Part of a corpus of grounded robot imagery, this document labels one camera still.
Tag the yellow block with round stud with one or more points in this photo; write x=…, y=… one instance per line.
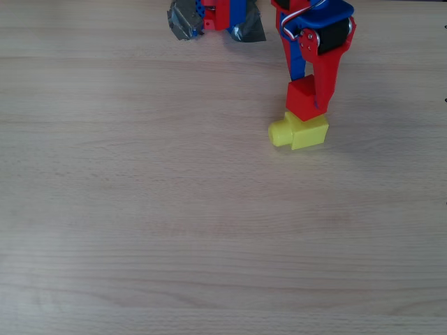
x=307, y=134

